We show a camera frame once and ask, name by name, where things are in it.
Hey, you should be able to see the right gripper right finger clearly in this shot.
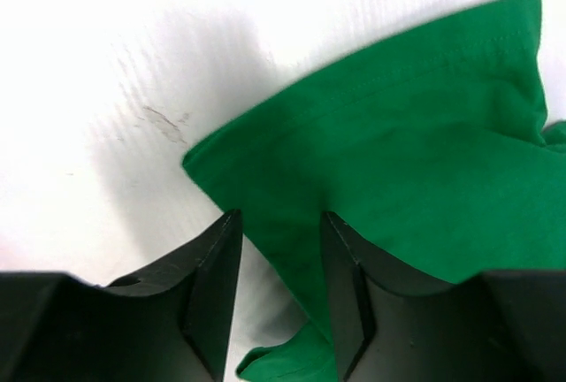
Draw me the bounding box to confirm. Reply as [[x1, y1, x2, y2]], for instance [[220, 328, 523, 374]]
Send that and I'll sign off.
[[320, 212, 565, 381]]

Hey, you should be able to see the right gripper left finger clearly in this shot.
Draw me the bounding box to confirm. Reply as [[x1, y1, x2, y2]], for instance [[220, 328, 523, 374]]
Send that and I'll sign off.
[[1, 210, 242, 381]]

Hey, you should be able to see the green t shirt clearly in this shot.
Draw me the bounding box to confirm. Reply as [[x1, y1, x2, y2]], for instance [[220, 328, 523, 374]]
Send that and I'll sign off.
[[182, 0, 565, 381]]

